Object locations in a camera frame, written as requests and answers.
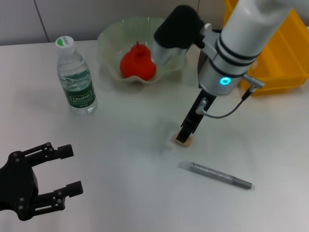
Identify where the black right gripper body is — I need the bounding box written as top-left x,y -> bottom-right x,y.
180,89 -> 217,134

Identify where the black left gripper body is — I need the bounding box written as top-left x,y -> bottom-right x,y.
0,150 -> 40,221

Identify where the beige eraser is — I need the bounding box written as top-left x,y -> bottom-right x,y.
173,136 -> 194,148

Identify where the clear water bottle green label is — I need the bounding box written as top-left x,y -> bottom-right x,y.
55,35 -> 98,116

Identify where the orange fruit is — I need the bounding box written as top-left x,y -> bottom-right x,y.
120,41 -> 157,82

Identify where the grey marker pen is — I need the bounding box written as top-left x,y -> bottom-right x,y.
178,160 -> 253,190

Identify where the black mesh pen holder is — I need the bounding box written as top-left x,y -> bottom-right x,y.
197,29 -> 224,74

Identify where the green glass fruit bowl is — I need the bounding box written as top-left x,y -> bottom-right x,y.
96,16 -> 188,85

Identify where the yellow plastic bin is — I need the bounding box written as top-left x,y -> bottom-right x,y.
223,0 -> 309,97

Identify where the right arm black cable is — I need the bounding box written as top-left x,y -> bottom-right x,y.
195,73 -> 266,119

